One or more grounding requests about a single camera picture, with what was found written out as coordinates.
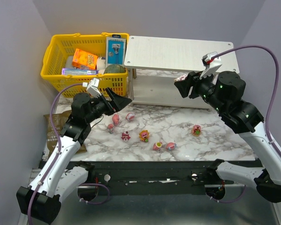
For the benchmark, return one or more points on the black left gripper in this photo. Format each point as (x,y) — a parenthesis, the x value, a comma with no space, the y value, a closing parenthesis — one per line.
(110,104)

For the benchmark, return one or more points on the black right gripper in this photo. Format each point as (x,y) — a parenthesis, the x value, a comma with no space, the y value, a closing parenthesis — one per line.
(193,84)

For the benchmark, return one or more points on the pink bear strawberry toy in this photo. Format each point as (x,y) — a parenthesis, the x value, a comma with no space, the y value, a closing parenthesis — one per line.
(181,78)

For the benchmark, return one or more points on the pink bear white-hat toy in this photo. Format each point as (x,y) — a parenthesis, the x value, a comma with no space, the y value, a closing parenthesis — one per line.
(125,136)

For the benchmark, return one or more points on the pink bear cake toy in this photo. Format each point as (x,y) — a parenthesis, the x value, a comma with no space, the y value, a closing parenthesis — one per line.
(196,130)

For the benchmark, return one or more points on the pink bear sunflower toy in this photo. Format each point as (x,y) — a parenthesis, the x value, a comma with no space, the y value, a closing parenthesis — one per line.
(144,136)

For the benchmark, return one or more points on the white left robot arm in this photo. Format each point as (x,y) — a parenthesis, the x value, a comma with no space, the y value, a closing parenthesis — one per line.
(43,197)

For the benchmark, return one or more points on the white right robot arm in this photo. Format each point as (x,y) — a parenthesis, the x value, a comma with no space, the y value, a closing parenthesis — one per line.
(245,120)

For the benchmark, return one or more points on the white two-tier shelf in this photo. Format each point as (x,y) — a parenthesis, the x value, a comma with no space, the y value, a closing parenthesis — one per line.
(154,62)

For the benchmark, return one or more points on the pink bear toy standing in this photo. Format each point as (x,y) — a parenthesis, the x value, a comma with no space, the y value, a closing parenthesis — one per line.
(116,119)

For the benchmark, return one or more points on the pink bear shell toy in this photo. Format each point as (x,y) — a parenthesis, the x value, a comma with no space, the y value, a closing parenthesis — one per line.
(130,116)

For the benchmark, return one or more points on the pink bear flower-wreath toy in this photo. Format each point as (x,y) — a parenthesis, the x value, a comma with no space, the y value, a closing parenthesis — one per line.
(110,128)

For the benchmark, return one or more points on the green melon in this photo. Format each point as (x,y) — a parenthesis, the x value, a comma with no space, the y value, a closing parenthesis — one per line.
(114,69)

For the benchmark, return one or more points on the white item in basket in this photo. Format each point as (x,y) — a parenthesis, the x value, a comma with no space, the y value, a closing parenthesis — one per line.
(100,63)

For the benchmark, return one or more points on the blue razor package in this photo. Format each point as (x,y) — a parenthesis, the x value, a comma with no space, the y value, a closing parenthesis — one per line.
(115,51)

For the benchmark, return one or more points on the orange snack box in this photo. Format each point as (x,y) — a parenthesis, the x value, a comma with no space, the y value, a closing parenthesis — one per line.
(84,60)

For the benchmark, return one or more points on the purple flat box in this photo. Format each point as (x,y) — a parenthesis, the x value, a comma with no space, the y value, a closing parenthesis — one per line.
(68,71)

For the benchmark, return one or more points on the pink bear lying toy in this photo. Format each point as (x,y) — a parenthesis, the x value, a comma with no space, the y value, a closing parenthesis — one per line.
(170,146)

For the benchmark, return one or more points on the brown paper bag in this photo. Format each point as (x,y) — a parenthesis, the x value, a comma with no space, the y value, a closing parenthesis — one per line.
(58,121)

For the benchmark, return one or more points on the pink bear yellow-hat toy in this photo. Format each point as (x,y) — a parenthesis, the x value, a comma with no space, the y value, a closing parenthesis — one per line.
(157,146)

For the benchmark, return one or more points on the yellow plastic basket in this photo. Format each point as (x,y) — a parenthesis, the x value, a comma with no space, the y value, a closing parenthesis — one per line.
(64,45)

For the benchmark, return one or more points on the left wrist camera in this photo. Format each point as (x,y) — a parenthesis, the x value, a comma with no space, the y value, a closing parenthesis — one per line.
(92,87)

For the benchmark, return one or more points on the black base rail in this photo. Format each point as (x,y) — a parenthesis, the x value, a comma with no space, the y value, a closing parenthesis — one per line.
(151,178)

